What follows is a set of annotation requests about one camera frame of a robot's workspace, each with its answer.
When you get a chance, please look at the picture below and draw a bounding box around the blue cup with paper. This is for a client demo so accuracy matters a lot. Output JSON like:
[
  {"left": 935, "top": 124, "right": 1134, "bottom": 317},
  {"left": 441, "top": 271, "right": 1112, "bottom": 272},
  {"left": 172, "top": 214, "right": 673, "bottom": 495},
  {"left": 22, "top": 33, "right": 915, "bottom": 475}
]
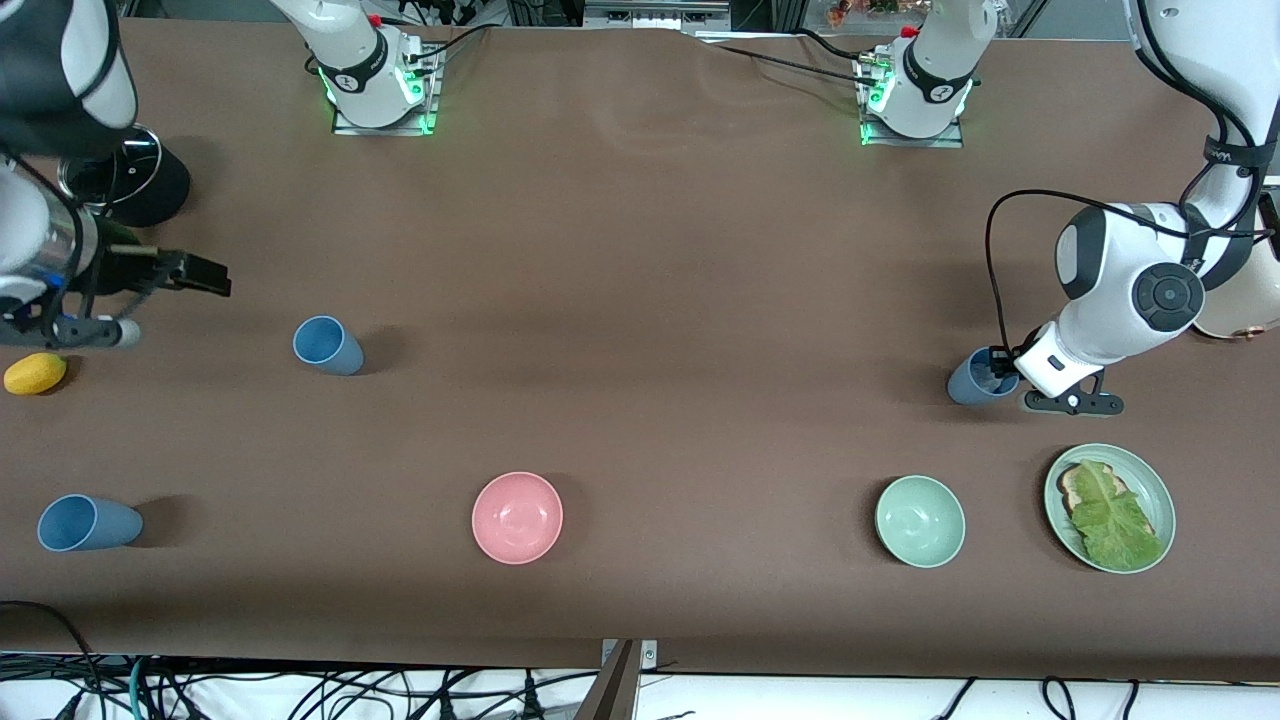
[{"left": 946, "top": 347, "right": 1021, "bottom": 406}]

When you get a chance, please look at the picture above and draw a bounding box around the glass lid blue knob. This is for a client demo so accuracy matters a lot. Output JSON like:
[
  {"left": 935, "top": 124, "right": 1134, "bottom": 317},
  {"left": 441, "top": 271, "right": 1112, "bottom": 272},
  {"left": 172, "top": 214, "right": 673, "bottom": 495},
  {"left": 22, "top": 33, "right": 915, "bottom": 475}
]
[{"left": 58, "top": 125, "right": 163, "bottom": 208}]

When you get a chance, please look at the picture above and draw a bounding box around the toast bread slice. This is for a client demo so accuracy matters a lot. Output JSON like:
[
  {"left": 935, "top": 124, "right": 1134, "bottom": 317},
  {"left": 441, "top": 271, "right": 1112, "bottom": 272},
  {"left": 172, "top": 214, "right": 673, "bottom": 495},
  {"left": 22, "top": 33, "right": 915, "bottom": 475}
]
[{"left": 1056, "top": 462, "right": 1131, "bottom": 521}]

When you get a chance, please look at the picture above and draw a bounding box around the yellow toy lemon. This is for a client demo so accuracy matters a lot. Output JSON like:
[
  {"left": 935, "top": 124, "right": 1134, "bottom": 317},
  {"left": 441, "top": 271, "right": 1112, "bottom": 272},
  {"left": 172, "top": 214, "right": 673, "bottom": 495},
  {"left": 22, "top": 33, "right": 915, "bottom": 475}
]
[{"left": 3, "top": 352, "right": 68, "bottom": 396}]

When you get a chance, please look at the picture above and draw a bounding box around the green plate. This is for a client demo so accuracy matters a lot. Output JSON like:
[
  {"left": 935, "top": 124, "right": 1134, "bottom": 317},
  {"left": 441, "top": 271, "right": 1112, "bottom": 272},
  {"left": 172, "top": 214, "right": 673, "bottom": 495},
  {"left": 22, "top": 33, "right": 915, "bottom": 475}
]
[{"left": 1043, "top": 443, "right": 1177, "bottom": 575}]

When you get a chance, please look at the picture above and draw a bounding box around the green lettuce leaf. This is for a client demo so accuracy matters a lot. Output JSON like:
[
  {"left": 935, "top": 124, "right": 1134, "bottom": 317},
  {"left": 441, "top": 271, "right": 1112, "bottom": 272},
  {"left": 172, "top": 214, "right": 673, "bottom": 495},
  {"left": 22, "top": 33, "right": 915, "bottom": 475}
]
[{"left": 1070, "top": 460, "right": 1166, "bottom": 573}]

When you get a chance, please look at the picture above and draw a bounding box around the green bowl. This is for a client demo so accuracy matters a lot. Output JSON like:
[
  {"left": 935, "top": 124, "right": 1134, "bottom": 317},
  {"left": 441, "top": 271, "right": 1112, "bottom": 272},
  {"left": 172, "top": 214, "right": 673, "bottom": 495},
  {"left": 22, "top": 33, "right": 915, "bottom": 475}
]
[{"left": 875, "top": 474, "right": 967, "bottom": 569}]

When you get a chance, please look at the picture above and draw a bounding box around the cream white pot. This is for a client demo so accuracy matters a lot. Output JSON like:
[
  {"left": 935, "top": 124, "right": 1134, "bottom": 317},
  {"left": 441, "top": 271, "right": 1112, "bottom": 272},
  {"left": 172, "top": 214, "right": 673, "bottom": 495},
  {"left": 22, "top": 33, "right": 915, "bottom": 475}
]
[{"left": 1192, "top": 190, "right": 1280, "bottom": 341}]

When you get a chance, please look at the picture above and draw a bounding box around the pink bowl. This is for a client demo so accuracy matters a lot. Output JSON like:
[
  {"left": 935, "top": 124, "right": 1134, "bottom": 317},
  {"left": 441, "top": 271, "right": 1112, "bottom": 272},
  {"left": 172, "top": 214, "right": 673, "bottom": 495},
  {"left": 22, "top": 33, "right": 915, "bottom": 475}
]
[{"left": 471, "top": 471, "right": 564, "bottom": 566}]

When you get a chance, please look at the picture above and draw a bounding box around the brown table cover sheet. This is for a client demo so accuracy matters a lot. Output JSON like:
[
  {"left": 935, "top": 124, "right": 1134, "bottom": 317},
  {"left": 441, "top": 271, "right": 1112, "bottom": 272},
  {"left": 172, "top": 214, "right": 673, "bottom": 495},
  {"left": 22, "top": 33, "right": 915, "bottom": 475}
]
[{"left": 0, "top": 18, "right": 1280, "bottom": 683}]

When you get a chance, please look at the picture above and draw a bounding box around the dark metal bar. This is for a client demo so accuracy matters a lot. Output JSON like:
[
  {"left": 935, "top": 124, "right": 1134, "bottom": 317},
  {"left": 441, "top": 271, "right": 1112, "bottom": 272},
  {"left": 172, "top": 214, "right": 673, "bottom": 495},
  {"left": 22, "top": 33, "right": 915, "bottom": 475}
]
[{"left": 575, "top": 640, "right": 641, "bottom": 720}]

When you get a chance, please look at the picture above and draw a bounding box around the black saucepan blue handle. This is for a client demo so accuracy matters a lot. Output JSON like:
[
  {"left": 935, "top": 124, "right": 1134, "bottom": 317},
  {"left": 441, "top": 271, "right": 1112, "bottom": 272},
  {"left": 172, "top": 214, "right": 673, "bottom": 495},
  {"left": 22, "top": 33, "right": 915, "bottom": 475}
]
[{"left": 95, "top": 140, "right": 192, "bottom": 229}]

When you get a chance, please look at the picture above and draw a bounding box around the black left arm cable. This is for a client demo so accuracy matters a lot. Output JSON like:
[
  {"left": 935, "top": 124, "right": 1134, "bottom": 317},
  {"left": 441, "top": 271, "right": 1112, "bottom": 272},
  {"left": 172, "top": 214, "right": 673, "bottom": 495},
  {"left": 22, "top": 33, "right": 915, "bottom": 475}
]
[{"left": 985, "top": 0, "right": 1280, "bottom": 351}]

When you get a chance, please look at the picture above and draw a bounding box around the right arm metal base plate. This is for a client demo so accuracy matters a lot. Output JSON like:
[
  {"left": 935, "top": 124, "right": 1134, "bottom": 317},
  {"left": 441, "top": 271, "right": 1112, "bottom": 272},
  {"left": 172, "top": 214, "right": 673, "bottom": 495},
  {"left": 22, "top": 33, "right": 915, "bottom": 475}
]
[{"left": 332, "top": 45, "right": 441, "bottom": 136}]

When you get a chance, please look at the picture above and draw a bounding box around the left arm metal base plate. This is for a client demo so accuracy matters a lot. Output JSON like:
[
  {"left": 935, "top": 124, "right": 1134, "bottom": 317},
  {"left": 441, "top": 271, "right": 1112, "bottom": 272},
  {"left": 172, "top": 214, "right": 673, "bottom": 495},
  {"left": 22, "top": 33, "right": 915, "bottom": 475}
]
[{"left": 858, "top": 55, "right": 966, "bottom": 149}]

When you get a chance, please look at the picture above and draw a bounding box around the black table cable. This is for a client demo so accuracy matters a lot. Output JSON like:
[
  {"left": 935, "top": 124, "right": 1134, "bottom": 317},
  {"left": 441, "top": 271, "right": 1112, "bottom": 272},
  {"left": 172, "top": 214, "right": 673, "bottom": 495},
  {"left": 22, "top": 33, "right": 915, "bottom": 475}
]
[
  {"left": 412, "top": 25, "right": 493, "bottom": 63},
  {"left": 700, "top": 40, "right": 881, "bottom": 91},
  {"left": 795, "top": 28, "right": 873, "bottom": 63}
]

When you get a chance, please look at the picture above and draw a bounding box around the green floor cable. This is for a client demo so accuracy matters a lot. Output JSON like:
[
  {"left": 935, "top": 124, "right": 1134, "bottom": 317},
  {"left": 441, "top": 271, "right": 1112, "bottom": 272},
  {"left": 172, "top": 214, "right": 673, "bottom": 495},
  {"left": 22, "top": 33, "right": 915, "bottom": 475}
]
[{"left": 122, "top": 655, "right": 153, "bottom": 720}]

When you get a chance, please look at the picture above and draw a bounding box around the silver metal bracket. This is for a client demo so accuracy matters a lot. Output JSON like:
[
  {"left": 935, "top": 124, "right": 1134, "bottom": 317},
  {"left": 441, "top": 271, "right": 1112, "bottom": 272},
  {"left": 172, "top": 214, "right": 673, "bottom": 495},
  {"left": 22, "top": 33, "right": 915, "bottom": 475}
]
[{"left": 600, "top": 640, "right": 659, "bottom": 673}]

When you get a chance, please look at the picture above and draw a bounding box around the silver network switch box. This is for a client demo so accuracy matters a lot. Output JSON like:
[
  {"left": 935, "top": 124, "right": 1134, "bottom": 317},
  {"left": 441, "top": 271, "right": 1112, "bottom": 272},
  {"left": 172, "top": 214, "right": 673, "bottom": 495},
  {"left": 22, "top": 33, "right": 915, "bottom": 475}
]
[{"left": 583, "top": 0, "right": 731, "bottom": 31}]

